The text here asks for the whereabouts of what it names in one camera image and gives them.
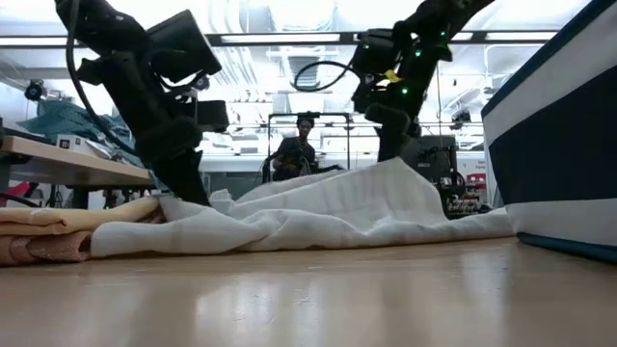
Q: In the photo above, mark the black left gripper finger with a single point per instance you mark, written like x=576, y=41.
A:
x=185, y=180

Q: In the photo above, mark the navy and white fabric basket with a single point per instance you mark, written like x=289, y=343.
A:
x=559, y=154

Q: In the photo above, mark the black monitor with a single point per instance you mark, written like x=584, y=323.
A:
x=434, y=159

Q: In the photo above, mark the white waffle towel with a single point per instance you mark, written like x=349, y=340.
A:
x=337, y=212

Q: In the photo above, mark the wooden workbench with grey frame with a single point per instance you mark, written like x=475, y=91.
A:
x=67, y=166

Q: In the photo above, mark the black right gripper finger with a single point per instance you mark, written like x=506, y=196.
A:
x=393, y=144

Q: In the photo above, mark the black round lamp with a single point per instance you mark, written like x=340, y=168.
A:
x=202, y=83
x=34, y=90

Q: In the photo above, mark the small white box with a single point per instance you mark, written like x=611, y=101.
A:
x=77, y=143

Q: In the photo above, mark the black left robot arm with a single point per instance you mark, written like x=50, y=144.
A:
x=111, y=58

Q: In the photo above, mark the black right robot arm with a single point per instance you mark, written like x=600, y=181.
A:
x=434, y=34

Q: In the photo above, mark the pink towel with white lines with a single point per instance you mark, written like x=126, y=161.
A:
x=43, y=248

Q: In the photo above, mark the person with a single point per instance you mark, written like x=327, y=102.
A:
x=295, y=154

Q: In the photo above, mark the teal cloth pile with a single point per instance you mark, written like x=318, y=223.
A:
x=62, y=123

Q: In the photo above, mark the yellow towel with white lines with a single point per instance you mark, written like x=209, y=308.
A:
x=72, y=217

